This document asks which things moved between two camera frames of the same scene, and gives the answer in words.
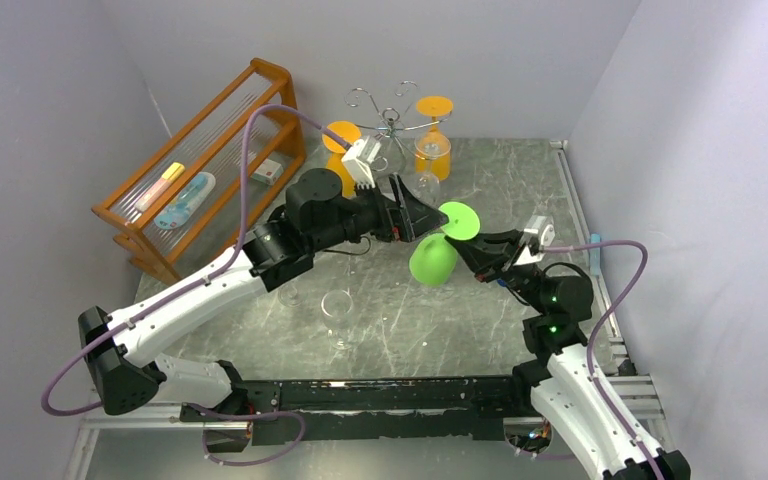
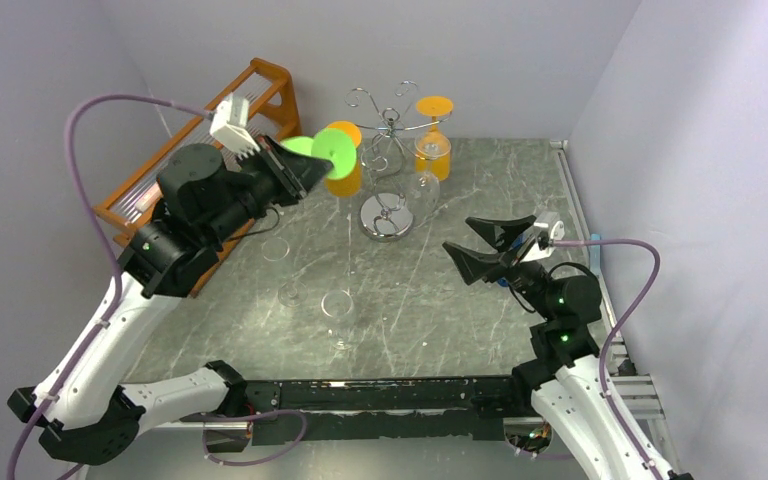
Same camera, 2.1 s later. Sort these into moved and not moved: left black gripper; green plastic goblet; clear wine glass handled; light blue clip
Moved: green plastic goblet; left black gripper
Not moved: clear wine glass handled; light blue clip
